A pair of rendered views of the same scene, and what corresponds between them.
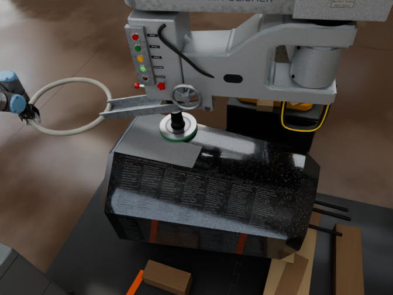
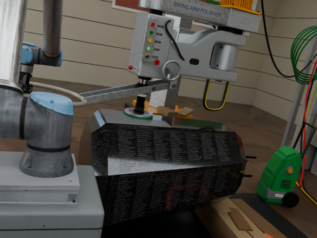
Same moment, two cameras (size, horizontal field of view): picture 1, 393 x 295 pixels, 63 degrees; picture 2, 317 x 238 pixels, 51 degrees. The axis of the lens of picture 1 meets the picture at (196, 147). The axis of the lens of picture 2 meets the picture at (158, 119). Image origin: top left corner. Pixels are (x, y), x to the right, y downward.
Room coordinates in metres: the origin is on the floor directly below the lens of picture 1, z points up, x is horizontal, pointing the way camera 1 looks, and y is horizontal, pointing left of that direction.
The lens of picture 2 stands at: (-0.45, 1.70, 1.46)
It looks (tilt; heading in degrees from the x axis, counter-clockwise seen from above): 14 degrees down; 314
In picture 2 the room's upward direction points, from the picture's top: 11 degrees clockwise
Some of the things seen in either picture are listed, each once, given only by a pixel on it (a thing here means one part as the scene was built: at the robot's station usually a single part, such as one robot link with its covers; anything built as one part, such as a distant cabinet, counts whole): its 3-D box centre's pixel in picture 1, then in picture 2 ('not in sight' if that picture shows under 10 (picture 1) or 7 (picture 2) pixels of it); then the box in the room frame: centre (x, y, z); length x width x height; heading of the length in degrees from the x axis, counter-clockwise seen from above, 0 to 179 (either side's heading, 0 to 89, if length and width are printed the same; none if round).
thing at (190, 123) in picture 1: (178, 125); (138, 112); (1.31, 0.09, 0.89); 0.21 x 0.21 x 0.01
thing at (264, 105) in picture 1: (265, 98); (167, 111); (1.55, -0.48, 0.81); 0.20 x 0.10 x 0.05; 165
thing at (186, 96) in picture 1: (188, 92); (169, 69); (1.16, 0.01, 1.24); 0.15 x 0.10 x 0.15; 73
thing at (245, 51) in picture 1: (251, 62); (196, 57); (1.18, -0.28, 1.35); 0.74 x 0.23 x 0.49; 73
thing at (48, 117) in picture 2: not in sight; (48, 118); (0.61, 1.16, 1.10); 0.17 x 0.15 x 0.18; 61
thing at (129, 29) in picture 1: (141, 56); (148, 40); (1.22, 0.19, 1.41); 0.08 x 0.03 x 0.28; 73
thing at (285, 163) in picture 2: not in sight; (285, 161); (0.84, -1.65, 0.43); 0.35 x 0.35 x 0.87; 52
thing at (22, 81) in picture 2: (24, 107); (23, 82); (1.40, 0.92, 1.06); 0.09 x 0.08 x 0.12; 14
